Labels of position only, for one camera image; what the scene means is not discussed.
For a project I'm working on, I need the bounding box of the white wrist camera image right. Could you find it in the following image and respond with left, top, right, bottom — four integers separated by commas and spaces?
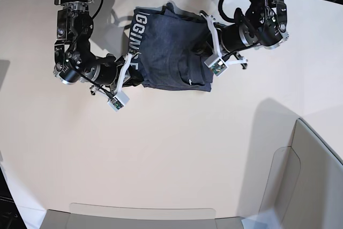
204, 54, 228, 77

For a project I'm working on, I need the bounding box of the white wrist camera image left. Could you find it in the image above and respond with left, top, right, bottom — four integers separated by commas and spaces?
107, 91, 130, 112

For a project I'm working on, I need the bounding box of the robot arm image left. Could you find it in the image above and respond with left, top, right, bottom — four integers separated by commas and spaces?
54, 0, 143, 99

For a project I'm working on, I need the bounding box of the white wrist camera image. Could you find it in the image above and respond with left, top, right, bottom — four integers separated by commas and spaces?
204, 54, 228, 77
107, 91, 130, 112

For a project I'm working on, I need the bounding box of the dark blue t-shirt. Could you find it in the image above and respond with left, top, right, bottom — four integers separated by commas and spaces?
128, 3, 213, 92

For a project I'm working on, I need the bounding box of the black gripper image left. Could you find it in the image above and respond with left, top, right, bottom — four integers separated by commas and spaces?
88, 53, 143, 95

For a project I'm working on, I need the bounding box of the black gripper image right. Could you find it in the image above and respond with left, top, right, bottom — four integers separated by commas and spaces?
199, 10, 248, 70

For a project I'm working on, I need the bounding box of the grey bin right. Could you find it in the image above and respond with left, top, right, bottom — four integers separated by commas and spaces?
257, 119, 342, 228

